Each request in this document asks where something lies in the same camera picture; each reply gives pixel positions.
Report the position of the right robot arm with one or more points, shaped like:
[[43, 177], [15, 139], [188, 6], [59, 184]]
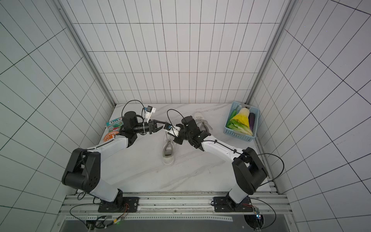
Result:
[[248, 169]]

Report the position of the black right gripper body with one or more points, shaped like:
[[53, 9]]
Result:
[[179, 131]]

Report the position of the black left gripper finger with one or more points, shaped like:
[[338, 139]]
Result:
[[156, 129], [158, 122]]

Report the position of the white sneaker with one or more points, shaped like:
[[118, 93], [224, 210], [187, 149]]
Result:
[[202, 123], [168, 151]]

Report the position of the green snack packet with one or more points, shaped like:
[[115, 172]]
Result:
[[114, 125]]

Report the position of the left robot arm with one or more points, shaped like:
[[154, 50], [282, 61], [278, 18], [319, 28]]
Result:
[[84, 166]]

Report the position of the purple eggplant toy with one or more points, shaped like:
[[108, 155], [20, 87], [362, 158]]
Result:
[[252, 119]]

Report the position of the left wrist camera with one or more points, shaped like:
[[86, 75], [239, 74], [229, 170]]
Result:
[[148, 112]]

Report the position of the green chili pepper toy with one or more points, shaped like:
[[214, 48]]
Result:
[[233, 114]]

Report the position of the orange patterned bowl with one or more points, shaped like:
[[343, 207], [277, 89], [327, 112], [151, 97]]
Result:
[[109, 136]]

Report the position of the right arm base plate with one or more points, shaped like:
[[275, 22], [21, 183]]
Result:
[[227, 205]]

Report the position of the light blue plastic basket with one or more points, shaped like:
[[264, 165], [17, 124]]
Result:
[[239, 135]]

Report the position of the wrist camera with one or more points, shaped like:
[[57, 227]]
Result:
[[171, 130], [148, 112]]

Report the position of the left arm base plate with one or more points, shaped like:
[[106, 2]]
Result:
[[120, 205]]

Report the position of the green lettuce toy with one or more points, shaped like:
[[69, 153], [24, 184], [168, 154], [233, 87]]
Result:
[[239, 127]]

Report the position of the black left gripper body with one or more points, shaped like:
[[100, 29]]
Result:
[[149, 127]]

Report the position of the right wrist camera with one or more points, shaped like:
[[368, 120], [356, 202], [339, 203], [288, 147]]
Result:
[[171, 130]]

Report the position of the aluminium mounting rail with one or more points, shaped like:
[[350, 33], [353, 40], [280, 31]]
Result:
[[174, 206]]

